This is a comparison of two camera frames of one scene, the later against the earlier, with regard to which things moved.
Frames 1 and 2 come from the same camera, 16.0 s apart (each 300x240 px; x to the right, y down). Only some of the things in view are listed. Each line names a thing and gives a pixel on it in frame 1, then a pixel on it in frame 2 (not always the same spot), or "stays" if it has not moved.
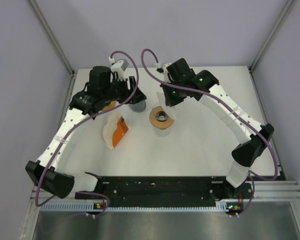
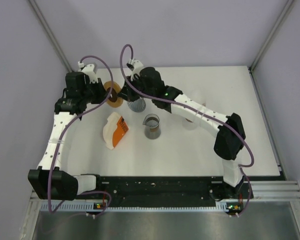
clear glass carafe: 163,133 to 189,124
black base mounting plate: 166,189 stays
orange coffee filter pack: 114,130 stays
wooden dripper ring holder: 158,124 to 188,120
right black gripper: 169,101 to 126,93
